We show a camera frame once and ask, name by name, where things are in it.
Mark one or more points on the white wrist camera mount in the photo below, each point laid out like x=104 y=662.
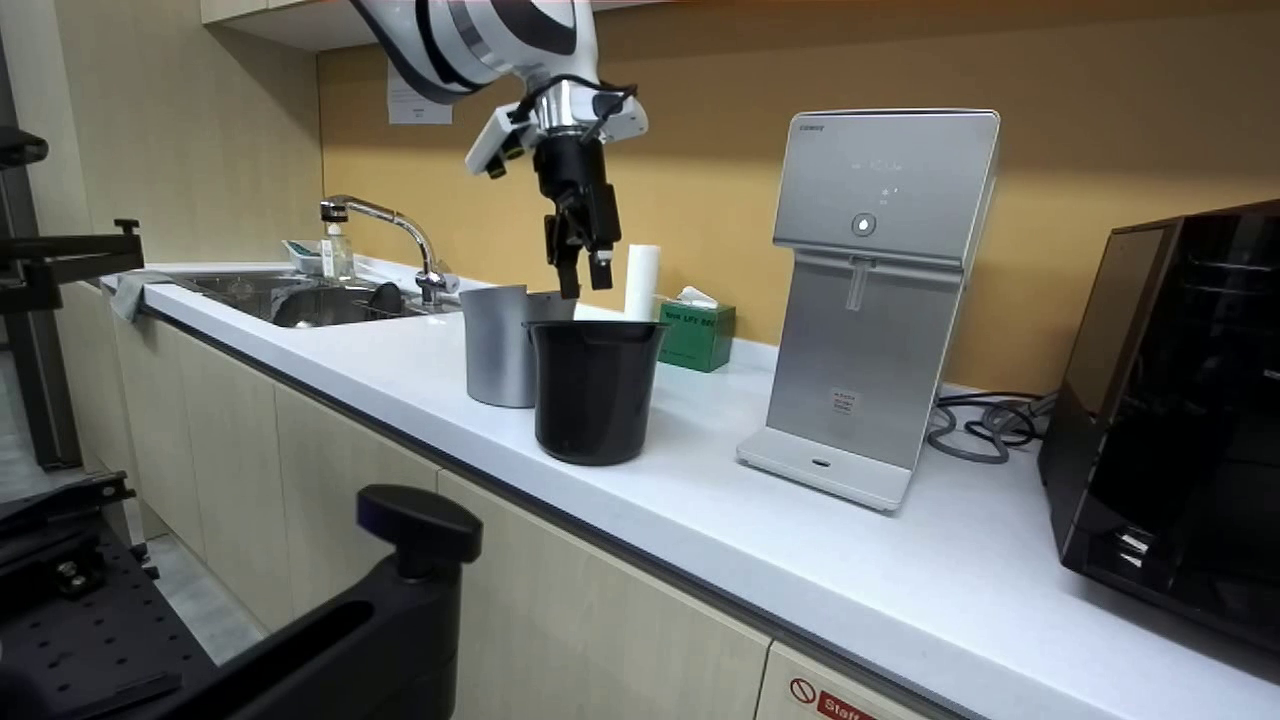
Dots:
x=561 y=106

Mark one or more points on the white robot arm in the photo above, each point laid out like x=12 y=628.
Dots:
x=451 y=50

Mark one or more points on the black metal frame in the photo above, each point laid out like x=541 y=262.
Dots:
x=33 y=272

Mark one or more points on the black plastic cup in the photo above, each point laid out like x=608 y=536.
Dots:
x=594 y=388

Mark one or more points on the silver water dispenser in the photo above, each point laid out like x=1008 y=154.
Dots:
x=882 y=212

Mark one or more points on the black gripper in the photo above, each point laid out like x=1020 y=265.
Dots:
x=575 y=181

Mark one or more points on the green tissue box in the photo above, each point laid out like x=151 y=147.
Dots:
x=696 y=331

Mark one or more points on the chrome sink faucet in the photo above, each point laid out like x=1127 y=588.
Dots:
x=395 y=235

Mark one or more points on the black microwave oven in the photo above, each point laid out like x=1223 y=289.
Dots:
x=1163 y=456

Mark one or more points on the grey plastic cup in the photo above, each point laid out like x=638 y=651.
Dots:
x=498 y=340

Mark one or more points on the white paper roll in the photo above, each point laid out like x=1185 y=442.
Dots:
x=642 y=283

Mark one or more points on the steel sink basin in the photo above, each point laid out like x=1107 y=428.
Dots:
x=307 y=301

